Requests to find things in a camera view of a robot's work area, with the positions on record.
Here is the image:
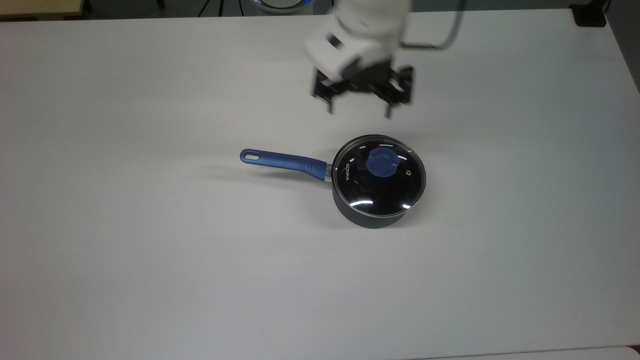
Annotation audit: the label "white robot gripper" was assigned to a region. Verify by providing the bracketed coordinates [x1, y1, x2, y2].
[302, 22, 416, 120]

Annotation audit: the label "robot base blue light ring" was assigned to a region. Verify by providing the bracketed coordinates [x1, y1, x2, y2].
[239, 0, 322, 14]

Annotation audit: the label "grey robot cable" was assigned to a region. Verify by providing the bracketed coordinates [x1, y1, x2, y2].
[400, 0, 468, 51]

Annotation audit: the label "black corner clamp mount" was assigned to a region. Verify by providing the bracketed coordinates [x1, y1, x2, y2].
[569, 0, 609, 28]

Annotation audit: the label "black tripod legs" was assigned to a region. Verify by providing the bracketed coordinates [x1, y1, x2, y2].
[196, 0, 227, 18]

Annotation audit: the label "tan wooden table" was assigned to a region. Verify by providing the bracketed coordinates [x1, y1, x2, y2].
[0, 0, 94, 21]

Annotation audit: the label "glass lid blue knob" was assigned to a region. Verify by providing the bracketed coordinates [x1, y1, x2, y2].
[332, 136, 427, 218]

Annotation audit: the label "dark blue saucepan blue handle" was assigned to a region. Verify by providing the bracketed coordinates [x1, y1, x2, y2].
[239, 134, 427, 230]

